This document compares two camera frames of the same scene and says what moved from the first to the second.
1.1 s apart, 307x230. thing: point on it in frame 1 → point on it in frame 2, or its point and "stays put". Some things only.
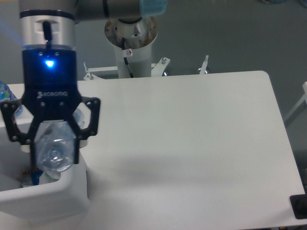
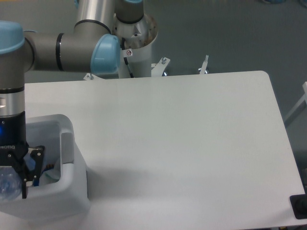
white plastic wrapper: (48, 177) stays put
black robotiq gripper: (50, 91) → (14, 148)
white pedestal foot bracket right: (204, 66) stays put
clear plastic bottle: (55, 144) → (11, 184)
